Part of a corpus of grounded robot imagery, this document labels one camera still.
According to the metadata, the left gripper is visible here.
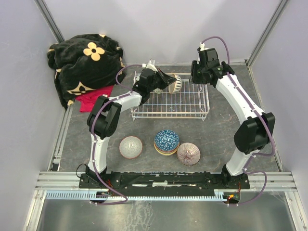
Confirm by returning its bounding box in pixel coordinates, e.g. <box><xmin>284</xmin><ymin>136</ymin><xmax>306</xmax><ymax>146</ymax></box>
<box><xmin>147</xmin><ymin>68</ymin><xmax>176</xmax><ymax>92</ymax></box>

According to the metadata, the white wire dish rack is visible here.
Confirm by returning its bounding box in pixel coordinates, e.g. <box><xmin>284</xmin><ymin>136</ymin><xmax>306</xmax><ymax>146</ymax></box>
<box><xmin>131</xmin><ymin>73</ymin><xmax>210</xmax><ymax>120</ymax></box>

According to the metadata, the blue triangle patterned bowl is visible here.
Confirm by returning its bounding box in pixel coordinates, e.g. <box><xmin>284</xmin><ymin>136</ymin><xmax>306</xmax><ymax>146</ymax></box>
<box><xmin>154</xmin><ymin>129</ymin><xmax>180</xmax><ymax>152</ymax></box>

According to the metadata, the red patterned bowl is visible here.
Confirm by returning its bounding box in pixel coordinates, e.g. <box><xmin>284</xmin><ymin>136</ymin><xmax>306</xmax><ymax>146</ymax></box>
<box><xmin>133</xmin><ymin>74</ymin><xmax>140</xmax><ymax>84</ymax></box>

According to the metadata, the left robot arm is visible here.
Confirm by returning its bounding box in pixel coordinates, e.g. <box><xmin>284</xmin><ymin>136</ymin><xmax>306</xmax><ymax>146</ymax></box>
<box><xmin>86</xmin><ymin>68</ymin><xmax>177</xmax><ymax>188</ymax></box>

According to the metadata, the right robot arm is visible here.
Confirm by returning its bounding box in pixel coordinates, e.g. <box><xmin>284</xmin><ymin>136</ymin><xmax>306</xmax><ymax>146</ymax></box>
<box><xmin>190</xmin><ymin>44</ymin><xmax>275</xmax><ymax>188</ymax></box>

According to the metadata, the multicolour bowl under blue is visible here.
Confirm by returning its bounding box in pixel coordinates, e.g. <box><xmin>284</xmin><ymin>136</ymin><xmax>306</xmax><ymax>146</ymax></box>
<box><xmin>154</xmin><ymin>143</ymin><xmax>180</xmax><ymax>156</ymax></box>

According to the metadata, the grey geometric patterned bowl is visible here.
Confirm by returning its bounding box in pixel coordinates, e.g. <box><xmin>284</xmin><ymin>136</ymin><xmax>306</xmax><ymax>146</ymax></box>
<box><xmin>119</xmin><ymin>136</ymin><xmax>143</xmax><ymax>159</ymax></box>

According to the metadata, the purple striped bowl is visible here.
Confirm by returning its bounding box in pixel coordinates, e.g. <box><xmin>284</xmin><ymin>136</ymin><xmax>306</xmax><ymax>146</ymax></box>
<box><xmin>177</xmin><ymin>142</ymin><xmax>201</xmax><ymax>166</ymax></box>

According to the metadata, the black floral fleece blanket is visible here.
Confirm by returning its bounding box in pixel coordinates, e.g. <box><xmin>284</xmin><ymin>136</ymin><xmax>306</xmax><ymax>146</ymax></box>
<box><xmin>47</xmin><ymin>34</ymin><xmax>126</xmax><ymax>108</ymax></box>

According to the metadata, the red cloth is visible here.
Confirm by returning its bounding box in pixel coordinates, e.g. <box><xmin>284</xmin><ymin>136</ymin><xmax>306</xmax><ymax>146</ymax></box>
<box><xmin>76</xmin><ymin>85</ymin><xmax>114</xmax><ymax>113</ymax></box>

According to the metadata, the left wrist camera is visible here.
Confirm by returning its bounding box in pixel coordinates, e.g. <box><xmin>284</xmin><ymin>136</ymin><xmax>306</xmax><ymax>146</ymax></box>
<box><xmin>142</xmin><ymin>59</ymin><xmax>157</xmax><ymax>72</ymax></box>

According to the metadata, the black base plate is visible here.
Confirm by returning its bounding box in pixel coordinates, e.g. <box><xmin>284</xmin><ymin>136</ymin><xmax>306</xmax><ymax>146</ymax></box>
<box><xmin>79</xmin><ymin>172</ymin><xmax>250</xmax><ymax>198</ymax></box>

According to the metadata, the aluminium frame rail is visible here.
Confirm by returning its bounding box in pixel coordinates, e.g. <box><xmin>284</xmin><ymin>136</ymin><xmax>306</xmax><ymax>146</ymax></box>
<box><xmin>35</xmin><ymin>172</ymin><xmax>296</xmax><ymax>202</ymax></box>

